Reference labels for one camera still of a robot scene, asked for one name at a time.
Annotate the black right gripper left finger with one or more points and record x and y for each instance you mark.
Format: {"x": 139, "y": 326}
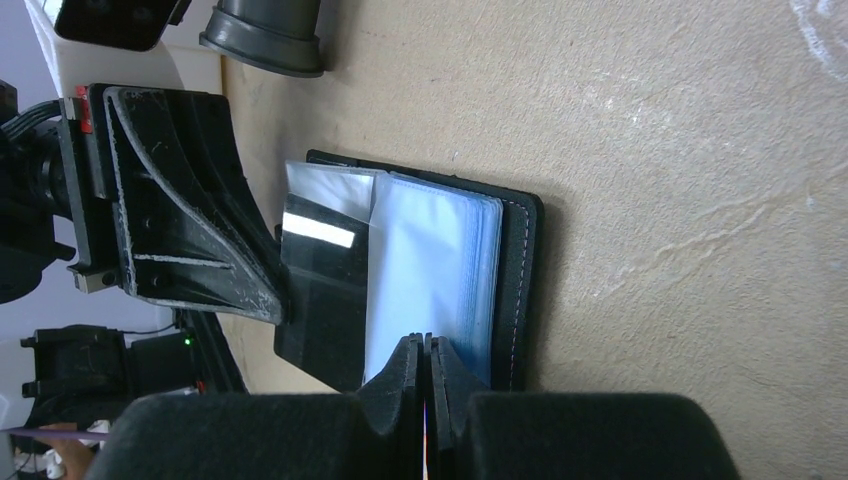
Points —
{"x": 375, "y": 432}

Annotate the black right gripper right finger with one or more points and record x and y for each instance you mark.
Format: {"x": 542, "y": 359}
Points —
{"x": 474, "y": 432}

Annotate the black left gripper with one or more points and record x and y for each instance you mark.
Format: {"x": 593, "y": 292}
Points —
{"x": 190, "y": 234}

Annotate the black credit card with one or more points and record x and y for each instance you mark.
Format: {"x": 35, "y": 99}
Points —
{"x": 326, "y": 255}

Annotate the black card holder wallet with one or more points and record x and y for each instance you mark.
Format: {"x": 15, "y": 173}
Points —
{"x": 448, "y": 257}

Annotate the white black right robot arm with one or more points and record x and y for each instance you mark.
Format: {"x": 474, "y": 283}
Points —
{"x": 85, "y": 377}

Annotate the white plastic tray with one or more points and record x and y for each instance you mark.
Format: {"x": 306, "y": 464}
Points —
{"x": 177, "y": 61}

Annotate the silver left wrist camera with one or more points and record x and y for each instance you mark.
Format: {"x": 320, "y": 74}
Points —
{"x": 134, "y": 25}

